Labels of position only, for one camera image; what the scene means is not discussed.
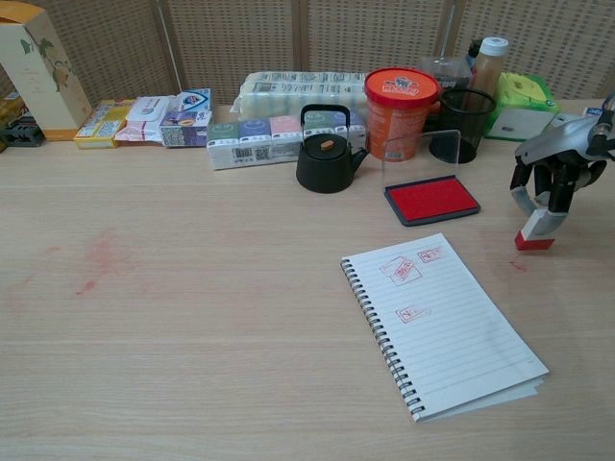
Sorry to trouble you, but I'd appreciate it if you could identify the black teapot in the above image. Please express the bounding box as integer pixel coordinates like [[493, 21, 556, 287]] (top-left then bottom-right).
[[295, 104, 370, 195]]

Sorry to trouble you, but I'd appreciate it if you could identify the red white stamp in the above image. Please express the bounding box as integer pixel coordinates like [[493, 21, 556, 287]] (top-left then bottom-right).
[[513, 208, 556, 253]]

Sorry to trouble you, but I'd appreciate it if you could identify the tall cream box orange top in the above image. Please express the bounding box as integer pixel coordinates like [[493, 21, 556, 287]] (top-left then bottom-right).
[[0, 1, 93, 142]]

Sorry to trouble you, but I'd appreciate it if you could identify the brown bottle white cap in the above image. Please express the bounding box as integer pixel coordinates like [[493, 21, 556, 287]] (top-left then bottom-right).
[[469, 36, 510, 97]]

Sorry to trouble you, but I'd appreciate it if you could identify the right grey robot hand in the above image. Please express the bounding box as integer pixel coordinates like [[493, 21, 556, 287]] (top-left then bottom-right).
[[509, 114, 609, 239]]

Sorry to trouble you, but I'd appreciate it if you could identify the white and blue box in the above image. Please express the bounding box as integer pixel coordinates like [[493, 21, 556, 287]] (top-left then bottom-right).
[[172, 87, 212, 116]]

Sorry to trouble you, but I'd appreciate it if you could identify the white spiral notebook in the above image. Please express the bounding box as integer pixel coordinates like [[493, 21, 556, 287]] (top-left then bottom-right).
[[339, 232, 551, 424]]

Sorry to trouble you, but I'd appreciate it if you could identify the woven folding screen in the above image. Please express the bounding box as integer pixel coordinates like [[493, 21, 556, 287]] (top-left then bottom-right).
[[0, 0, 615, 112]]

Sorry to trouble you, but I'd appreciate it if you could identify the red ink pad clear lid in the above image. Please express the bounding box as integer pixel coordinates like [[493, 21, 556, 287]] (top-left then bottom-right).
[[380, 129, 482, 228]]

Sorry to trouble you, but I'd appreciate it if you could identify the dark bottle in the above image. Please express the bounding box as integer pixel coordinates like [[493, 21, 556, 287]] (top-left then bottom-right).
[[464, 38, 483, 73]]

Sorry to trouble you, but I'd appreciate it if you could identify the white wet wipes pack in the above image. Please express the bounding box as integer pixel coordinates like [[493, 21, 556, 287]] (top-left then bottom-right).
[[113, 95, 180, 147]]

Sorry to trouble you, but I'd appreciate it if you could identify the black mesh pen holder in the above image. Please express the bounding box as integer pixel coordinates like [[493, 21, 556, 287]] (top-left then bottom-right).
[[429, 88, 498, 165]]

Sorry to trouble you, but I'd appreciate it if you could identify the multicolour pocket tissue pack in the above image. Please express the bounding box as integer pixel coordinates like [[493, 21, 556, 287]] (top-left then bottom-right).
[[206, 113, 369, 172]]

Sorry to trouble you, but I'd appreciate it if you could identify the clear wrapped paper pack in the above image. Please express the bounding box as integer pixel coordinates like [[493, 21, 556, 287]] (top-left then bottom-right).
[[232, 71, 371, 121]]

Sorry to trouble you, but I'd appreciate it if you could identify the yellow flat box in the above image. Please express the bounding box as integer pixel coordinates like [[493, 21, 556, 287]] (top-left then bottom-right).
[[73, 99, 137, 150]]

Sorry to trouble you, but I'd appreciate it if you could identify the gold foil pack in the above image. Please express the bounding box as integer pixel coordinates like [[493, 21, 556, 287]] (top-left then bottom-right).
[[0, 90, 25, 122]]

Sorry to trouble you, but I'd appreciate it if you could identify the dark green black tool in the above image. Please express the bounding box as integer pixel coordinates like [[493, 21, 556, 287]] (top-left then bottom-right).
[[0, 114, 47, 151]]

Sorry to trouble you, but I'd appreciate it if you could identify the orange lidded tub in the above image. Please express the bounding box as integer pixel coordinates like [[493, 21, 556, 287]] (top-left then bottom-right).
[[363, 66, 440, 162]]

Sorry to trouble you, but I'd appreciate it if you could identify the white round disc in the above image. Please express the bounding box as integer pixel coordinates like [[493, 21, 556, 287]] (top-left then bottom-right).
[[551, 112, 585, 132]]

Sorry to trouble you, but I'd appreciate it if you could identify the clear plastic container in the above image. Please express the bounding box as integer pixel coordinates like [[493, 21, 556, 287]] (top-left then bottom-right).
[[416, 55, 474, 92]]

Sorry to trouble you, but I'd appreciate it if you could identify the purple box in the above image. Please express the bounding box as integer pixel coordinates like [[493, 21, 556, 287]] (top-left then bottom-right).
[[158, 109, 213, 149]]

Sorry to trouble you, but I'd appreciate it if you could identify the green tissue box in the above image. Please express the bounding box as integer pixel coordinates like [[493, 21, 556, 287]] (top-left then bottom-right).
[[482, 71, 561, 142]]

